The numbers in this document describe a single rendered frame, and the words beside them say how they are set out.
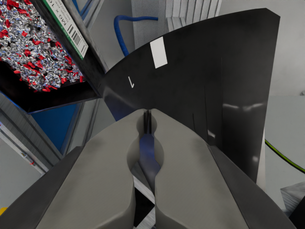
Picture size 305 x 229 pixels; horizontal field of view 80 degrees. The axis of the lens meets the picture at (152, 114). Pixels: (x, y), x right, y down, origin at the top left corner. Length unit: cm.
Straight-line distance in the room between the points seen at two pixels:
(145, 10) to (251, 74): 96
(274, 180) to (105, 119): 113
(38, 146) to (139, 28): 80
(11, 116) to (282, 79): 169
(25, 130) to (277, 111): 155
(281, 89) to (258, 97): 166
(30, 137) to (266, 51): 58
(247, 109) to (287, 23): 130
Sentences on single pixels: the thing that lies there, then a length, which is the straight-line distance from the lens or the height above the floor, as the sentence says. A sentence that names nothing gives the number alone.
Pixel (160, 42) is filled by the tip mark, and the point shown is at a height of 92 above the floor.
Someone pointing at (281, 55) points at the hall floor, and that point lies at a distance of 160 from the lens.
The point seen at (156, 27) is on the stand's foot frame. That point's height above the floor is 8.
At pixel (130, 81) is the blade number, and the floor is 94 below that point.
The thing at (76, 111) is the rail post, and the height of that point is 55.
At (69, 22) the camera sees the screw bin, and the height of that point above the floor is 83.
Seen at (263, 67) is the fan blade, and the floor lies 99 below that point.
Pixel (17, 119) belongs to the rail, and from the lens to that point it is 58.
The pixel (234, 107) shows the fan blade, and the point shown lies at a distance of 18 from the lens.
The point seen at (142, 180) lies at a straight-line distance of 32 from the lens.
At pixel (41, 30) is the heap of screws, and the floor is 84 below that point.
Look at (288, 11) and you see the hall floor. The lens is 143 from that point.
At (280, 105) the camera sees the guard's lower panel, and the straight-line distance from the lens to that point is 173.
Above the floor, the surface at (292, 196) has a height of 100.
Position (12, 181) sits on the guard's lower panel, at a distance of 136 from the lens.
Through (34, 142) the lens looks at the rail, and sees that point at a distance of 64.
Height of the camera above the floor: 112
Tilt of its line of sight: 41 degrees down
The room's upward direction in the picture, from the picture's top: 179 degrees clockwise
